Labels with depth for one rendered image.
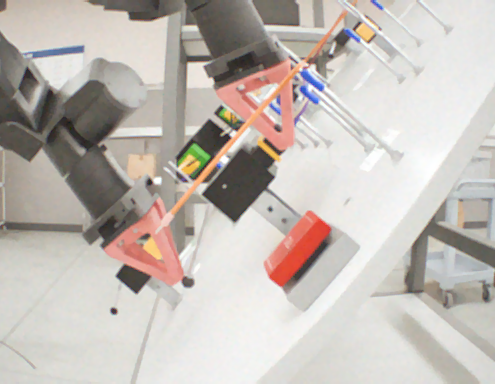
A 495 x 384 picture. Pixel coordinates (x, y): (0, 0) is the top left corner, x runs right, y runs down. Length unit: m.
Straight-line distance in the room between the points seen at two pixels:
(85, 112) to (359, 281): 0.32
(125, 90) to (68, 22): 7.89
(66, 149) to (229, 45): 0.19
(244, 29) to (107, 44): 7.74
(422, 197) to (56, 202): 8.04
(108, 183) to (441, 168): 0.34
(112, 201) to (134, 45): 7.65
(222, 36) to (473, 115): 0.27
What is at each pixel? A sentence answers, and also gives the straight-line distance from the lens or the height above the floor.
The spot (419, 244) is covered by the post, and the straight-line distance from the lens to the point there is 1.63.
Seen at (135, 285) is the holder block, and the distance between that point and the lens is 1.00.
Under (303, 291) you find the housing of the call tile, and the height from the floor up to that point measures 1.08.
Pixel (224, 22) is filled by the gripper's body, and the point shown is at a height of 1.28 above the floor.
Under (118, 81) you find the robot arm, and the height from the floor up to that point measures 1.23.
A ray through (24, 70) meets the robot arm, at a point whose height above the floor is 1.25.
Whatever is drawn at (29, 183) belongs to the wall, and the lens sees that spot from 8.46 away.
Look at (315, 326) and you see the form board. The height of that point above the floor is 1.06.
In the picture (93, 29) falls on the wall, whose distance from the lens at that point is 8.39.
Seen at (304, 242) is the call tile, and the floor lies 1.11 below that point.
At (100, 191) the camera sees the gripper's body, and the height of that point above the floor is 1.12.
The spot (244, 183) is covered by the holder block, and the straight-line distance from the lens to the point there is 0.62.
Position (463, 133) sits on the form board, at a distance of 0.42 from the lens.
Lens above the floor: 1.18
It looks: 5 degrees down
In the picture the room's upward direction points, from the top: straight up
